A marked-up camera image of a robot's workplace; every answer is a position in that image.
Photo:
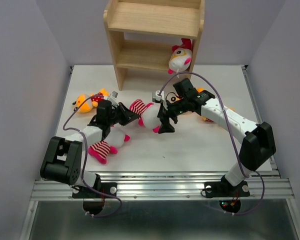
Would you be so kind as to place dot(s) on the orange plush facing up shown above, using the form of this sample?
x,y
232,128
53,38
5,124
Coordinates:
x,y
173,97

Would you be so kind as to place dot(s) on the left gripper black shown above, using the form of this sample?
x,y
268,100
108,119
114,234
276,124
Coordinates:
x,y
127,115

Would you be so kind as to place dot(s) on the orange plush far right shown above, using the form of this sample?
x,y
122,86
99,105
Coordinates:
x,y
207,118

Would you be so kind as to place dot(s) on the aluminium mounting rail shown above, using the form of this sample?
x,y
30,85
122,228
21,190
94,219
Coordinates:
x,y
150,186

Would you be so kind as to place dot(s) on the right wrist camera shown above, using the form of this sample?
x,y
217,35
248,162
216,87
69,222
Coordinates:
x,y
158,96

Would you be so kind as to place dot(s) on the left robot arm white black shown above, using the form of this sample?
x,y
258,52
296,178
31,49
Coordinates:
x,y
63,156

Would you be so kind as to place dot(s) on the white pink plush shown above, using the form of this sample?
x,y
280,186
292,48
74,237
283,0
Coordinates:
x,y
148,114
181,57
115,140

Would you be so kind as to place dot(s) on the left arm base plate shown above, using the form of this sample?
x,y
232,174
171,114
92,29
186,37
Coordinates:
x,y
81,192

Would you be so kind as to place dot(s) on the orange plush at left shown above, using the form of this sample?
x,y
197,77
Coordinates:
x,y
91,103

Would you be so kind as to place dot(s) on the orange plush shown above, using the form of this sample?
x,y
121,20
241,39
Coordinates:
x,y
207,118
91,103

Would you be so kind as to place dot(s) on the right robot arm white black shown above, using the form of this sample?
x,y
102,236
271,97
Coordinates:
x,y
256,139

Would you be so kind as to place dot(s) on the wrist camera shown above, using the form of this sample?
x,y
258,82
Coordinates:
x,y
158,96
113,98

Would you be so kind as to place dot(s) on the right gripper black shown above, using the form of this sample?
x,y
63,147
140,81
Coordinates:
x,y
165,114

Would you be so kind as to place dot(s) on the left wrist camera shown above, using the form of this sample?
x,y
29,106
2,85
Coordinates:
x,y
113,98

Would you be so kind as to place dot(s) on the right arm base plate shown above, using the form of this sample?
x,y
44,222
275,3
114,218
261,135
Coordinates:
x,y
219,189

